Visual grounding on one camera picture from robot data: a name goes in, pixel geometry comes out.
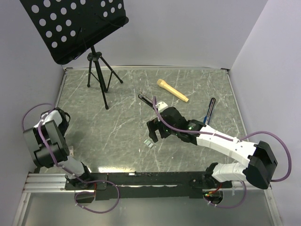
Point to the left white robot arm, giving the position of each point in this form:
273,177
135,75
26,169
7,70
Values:
48,147

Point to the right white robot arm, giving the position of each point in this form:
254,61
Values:
255,162

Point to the small staple box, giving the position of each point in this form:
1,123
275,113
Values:
71,150

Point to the grey staple strip block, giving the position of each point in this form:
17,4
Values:
148,143

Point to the black stapler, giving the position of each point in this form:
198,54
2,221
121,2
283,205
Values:
148,101

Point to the black perforated music stand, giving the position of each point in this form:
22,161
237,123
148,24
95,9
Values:
71,27

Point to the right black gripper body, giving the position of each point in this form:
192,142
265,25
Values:
155,124

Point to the beige toy microphone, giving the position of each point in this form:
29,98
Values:
162,83

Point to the aluminium table frame rail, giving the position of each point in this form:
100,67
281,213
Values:
36,183

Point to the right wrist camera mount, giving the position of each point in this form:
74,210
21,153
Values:
160,107

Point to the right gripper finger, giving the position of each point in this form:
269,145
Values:
164,133
153,135

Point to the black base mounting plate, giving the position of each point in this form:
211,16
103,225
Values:
149,184

